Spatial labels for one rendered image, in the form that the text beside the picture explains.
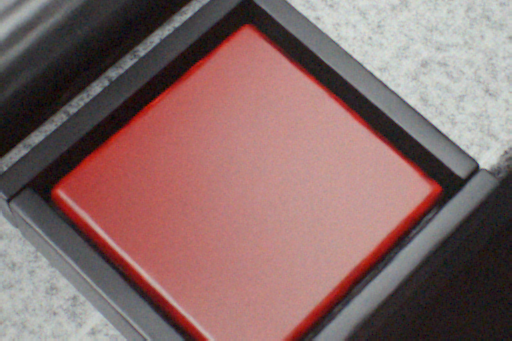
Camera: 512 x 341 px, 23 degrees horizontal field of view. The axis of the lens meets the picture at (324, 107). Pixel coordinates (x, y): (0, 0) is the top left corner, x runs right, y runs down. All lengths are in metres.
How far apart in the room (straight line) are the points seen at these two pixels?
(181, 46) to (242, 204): 0.04
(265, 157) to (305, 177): 0.01
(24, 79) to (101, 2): 0.03
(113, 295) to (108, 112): 0.04
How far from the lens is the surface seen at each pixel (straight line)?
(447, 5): 0.31
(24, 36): 0.30
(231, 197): 0.27
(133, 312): 0.26
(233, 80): 0.28
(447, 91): 0.30
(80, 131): 0.27
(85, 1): 0.31
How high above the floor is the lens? 1.18
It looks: 63 degrees down
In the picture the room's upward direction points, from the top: 7 degrees clockwise
